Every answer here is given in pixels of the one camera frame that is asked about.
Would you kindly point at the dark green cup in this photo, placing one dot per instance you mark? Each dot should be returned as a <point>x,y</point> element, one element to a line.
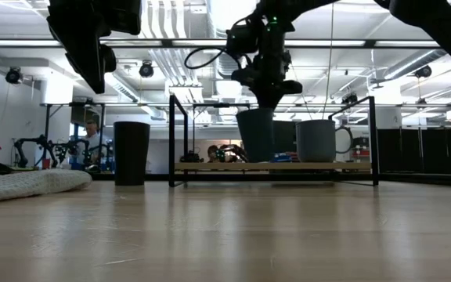
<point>255,135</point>

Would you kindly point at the black ceiling spotlight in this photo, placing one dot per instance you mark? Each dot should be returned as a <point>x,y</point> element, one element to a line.
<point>423,71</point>
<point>350,98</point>
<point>13,75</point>
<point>146,69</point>

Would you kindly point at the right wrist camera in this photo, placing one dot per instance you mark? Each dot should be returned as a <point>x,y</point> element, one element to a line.
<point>243,39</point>

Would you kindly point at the grey folded towel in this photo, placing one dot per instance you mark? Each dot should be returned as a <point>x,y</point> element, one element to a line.
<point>26,184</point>

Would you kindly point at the wooden shelf black metal frame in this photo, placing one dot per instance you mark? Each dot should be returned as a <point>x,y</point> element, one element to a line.
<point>272,166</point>

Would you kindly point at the person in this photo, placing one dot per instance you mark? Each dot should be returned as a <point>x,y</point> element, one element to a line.
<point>92,139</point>
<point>212,152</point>

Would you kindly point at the tall black cup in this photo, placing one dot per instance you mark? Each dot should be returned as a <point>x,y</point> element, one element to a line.
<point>131,152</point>

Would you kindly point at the black background robot arm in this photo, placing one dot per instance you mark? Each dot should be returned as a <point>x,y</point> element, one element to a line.
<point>22,150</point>
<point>73,149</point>

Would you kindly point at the blue box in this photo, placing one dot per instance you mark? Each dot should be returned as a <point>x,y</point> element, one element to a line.
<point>284,157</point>

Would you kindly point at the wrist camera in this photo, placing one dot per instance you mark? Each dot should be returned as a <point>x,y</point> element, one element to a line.
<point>123,15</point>
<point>243,39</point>

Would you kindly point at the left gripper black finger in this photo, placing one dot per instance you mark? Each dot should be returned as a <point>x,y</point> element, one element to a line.
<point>92,66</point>

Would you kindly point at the dark cabinet row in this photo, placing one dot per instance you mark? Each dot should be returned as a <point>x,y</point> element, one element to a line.
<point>425,149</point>

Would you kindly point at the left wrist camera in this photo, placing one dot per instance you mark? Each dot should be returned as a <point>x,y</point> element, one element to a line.
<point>123,15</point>

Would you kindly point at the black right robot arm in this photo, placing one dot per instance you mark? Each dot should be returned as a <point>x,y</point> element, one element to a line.
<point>437,23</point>

